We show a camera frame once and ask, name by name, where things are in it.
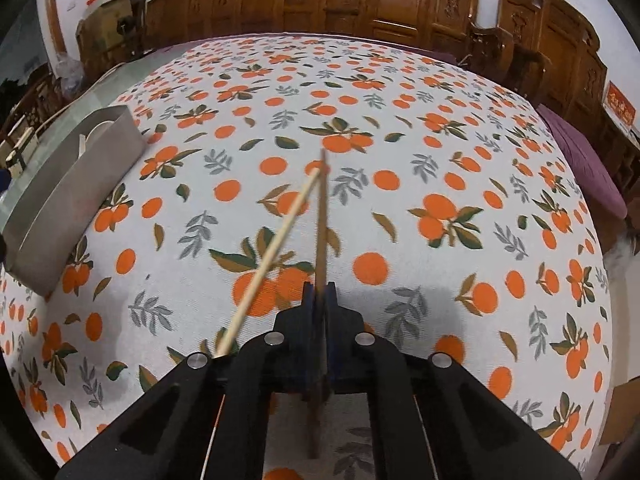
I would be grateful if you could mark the flat cardboard piece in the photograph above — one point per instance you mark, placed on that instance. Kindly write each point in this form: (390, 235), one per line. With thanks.
(622, 412)

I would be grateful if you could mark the red sign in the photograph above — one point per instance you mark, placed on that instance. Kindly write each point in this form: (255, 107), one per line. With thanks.
(621, 105)

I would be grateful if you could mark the wooden chair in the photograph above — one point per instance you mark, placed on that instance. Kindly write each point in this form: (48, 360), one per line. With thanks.
(492, 55)
(532, 72)

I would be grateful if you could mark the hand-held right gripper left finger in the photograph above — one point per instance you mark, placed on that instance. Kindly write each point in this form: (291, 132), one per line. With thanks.
(309, 320)

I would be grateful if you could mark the stacked cardboard boxes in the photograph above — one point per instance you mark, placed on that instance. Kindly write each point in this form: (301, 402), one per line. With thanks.
(107, 15)

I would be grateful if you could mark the stainless steel tray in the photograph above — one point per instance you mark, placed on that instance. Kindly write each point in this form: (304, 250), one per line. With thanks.
(75, 200)

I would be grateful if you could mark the orange print tablecloth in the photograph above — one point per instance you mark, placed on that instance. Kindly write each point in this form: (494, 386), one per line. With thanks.
(400, 125)

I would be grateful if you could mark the small white plastic spoon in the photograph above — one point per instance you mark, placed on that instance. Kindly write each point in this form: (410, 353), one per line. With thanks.
(100, 127)

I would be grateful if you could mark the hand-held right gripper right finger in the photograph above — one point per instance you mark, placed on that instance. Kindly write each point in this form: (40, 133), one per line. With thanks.
(332, 325)

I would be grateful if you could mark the purple cushion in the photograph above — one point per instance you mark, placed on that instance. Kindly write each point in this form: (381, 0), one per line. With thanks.
(580, 160)

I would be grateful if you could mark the narrow carved wooden screen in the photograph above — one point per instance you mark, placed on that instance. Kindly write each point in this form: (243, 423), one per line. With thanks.
(555, 35)

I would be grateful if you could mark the dark brown chopstick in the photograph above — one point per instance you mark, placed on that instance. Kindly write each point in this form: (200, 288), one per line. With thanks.
(321, 220)

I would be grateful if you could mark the clear plastic bag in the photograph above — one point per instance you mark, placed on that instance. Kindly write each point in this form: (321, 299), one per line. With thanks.
(69, 70)

